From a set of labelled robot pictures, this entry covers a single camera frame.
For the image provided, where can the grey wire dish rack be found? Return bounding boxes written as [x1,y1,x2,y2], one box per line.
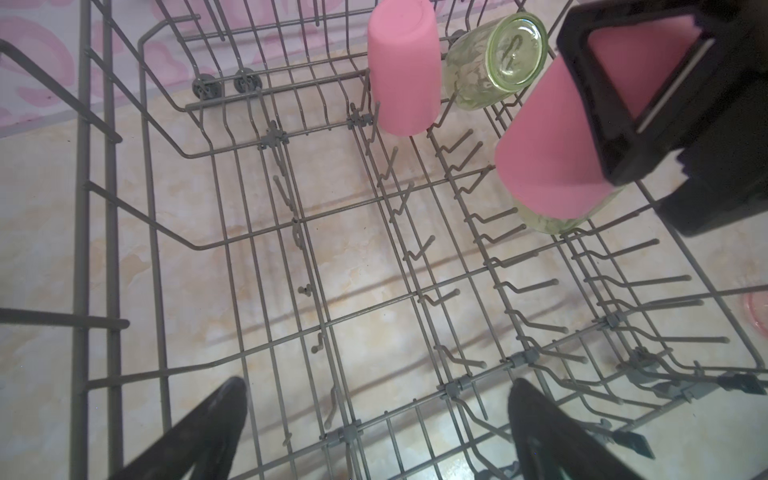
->
[1,1,767,479]

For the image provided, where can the bright green translucent cup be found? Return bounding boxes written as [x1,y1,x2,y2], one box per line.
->
[513,186,625,235]

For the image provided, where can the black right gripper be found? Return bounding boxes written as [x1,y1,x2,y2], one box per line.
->
[557,1,767,236]

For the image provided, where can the pink plastic cup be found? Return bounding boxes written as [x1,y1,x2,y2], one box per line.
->
[367,0,442,137]

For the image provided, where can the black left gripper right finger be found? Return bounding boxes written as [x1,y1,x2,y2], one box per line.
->
[507,378,639,479]

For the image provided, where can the light pink translucent cup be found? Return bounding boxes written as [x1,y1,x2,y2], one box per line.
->
[743,291,768,337]

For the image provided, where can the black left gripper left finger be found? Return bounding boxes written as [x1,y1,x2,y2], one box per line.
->
[112,377,248,479]

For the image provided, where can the magenta plastic cup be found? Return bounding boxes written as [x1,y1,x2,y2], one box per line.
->
[494,16,700,219]

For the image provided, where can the yellow-green translucent cup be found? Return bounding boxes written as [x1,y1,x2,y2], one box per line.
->
[443,12,548,111]

